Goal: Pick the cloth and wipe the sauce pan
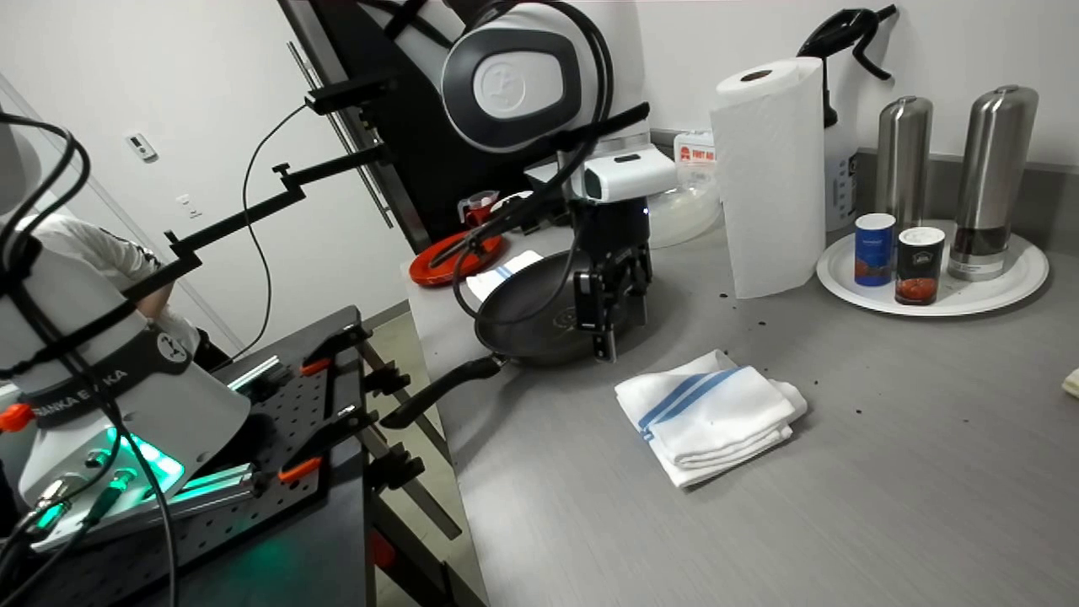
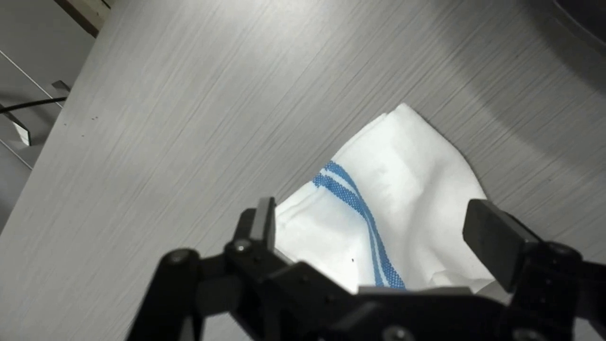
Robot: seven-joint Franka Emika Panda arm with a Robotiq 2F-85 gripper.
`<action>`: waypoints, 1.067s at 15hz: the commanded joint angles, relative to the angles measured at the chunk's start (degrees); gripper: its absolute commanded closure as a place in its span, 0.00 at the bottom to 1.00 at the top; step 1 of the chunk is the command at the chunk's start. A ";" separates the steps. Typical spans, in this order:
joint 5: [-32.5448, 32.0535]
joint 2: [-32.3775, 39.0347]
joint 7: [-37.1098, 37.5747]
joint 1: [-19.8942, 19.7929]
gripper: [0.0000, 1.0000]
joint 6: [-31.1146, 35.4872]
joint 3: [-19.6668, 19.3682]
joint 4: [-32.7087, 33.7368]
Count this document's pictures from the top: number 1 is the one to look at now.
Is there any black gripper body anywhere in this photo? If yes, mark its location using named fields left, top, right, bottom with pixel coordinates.
left=571, top=200, right=654, bottom=328

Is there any white cloth with blue stripes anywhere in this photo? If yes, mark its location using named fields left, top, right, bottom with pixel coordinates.
left=611, top=348, right=812, bottom=492

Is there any black nonstick frying pan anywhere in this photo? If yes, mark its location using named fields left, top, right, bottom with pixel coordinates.
left=382, top=245, right=676, bottom=432

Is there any large clear plastic bowl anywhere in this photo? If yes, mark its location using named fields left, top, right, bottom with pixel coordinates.
left=647, top=166, right=721, bottom=251

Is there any white first aid kit box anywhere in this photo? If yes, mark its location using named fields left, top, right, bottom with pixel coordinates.
left=671, top=130, right=721, bottom=173

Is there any red plate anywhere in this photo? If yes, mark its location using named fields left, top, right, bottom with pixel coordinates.
left=404, top=229, right=517, bottom=288

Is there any white paper towel roll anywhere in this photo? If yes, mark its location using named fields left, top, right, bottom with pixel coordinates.
left=708, top=58, right=834, bottom=304

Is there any blue spice jar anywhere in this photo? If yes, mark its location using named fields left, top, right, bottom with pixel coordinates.
left=854, top=207, right=900, bottom=288

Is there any red spice jar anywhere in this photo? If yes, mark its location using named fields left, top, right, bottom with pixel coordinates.
left=894, top=223, right=950, bottom=309

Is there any stainless steel grinder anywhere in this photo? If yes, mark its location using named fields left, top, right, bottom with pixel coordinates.
left=872, top=94, right=936, bottom=229
left=945, top=82, right=1043, bottom=282

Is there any spray bottle with black trigger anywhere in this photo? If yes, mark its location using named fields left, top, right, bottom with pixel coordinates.
left=796, top=4, right=902, bottom=240

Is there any black perforated breadboard table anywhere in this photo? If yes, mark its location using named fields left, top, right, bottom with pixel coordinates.
left=30, top=304, right=382, bottom=607

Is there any round white plate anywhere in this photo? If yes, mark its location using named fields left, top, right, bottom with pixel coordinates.
left=812, top=229, right=1056, bottom=321

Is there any person in white shirt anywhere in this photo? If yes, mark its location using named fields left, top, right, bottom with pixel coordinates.
left=45, top=213, right=229, bottom=366

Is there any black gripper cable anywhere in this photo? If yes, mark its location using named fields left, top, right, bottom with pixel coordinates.
left=432, top=98, right=654, bottom=273

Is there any black clamp with orange handle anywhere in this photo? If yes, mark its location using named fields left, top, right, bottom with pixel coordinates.
left=292, top=321, right=413, bottom=397
left=0, top=397, right=39, bottom=438
left=273, top=405, right=427, bottom=494

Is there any black articulated camera stand arm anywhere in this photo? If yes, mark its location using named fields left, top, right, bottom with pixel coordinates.
left=0, top=141, right=391, bottom=382

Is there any thin black camera cable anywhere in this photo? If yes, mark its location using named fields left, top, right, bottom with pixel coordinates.
left=234, top=98, right=312, bottom=358

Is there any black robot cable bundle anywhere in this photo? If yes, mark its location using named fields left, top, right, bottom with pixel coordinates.
left=0, top=106, right=183, bottom=607

